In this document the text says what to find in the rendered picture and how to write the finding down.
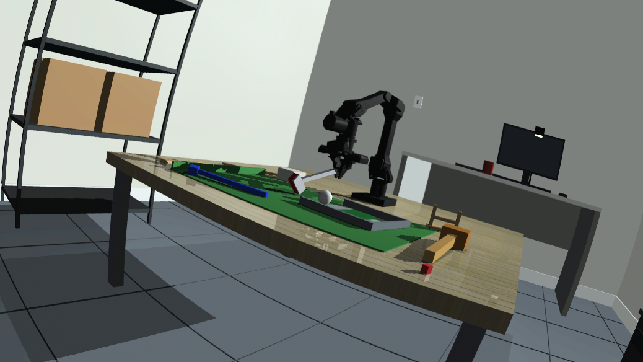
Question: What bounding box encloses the grey ball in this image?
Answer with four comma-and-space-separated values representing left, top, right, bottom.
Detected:
318, 190, 332, 205

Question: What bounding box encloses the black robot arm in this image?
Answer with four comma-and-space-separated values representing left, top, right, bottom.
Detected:
323, 91, 405, 198

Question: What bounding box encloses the green mat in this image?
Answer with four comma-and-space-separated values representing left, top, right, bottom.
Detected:
170, 168, 439, 252

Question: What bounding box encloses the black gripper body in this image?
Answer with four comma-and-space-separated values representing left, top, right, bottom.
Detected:
318, 133, 369, 164

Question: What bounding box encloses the blue putter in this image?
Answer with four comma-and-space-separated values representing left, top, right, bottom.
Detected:
187, 164, 268, 198

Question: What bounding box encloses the small red cube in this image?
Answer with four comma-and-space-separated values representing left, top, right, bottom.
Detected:
420, 263, 433, 275

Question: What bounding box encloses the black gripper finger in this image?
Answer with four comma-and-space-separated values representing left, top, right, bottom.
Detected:
338, 159, 356, 179
328, 156, 342, 178

